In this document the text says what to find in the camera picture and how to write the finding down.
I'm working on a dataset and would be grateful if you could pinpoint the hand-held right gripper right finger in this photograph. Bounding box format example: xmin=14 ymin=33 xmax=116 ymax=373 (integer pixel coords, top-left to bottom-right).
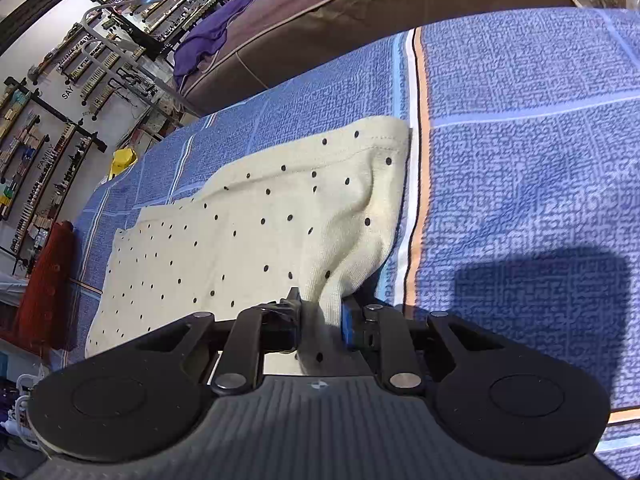
xmin=341 ymin=296 xmax=501 ymax=394

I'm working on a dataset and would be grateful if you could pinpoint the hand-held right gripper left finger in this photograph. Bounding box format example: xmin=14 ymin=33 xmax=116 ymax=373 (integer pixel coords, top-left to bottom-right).
xmin=137 ymin=287 xmax=303 ymax=395

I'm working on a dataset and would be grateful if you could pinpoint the cream polka-dot shirt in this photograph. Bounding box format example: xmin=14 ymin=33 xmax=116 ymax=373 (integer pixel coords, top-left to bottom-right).
xmin=85 ymin=116 xmax=412 ymax=377

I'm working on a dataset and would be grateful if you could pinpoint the blue checked bedsheet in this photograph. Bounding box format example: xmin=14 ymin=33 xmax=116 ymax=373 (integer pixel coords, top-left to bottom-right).
xmin=50 ymin=7 xmax=640 ymax=476

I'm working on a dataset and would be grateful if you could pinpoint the yellow bag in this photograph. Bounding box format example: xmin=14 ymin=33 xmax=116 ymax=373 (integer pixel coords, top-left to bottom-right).
xmin=108 ymin=148 xmax=139 ymax=181

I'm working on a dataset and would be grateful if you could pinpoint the dark red pillow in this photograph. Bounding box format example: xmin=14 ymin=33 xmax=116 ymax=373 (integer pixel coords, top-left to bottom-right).
xmin=12 ymin=221 xmax=77 ymax=352

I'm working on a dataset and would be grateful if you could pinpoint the purple blanket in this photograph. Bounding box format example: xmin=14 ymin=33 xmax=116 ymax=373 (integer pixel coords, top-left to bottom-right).
xmin=172 ymin=0 xmax=266 ymax=92

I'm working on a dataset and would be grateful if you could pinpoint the brown covered bed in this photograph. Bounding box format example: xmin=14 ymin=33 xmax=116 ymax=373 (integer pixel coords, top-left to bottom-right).
xmin=177 ymin=0 xmax=582 ymax=117

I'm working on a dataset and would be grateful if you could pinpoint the white wire rack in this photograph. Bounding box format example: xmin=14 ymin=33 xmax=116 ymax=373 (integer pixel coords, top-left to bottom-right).
xmin=0 ymin=371 xmax=47 ymax=457

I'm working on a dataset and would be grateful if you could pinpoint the metal stand frame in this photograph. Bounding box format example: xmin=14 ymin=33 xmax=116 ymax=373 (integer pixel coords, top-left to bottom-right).
xmin=80 ymin=0 xmax=207 ymax=117

